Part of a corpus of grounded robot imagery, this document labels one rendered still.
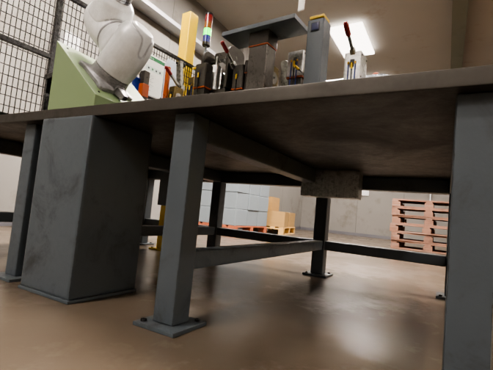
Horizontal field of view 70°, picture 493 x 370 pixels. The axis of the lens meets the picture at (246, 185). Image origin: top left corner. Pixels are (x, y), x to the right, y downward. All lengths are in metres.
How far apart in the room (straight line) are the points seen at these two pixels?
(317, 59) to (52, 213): 1.15
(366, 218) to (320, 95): 9.62
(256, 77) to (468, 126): 0.94
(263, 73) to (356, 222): 9.15
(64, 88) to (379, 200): 9.47
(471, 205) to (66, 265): 1.22
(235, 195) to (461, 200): 4.78
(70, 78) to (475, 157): 1.37
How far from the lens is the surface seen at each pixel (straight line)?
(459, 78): 0.86
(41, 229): 1.54
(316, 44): 1.49
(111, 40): 1.56
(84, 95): 1.49
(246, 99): 0.98
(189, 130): 1.12
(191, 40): 3.26
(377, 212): 10.41
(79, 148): 1.41
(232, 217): 5.46
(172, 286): 1.12
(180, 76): 2.21
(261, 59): 1.59
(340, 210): 10.62
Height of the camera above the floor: 0.37
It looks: 4 degrees up
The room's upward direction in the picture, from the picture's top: 5 degrees clockwise
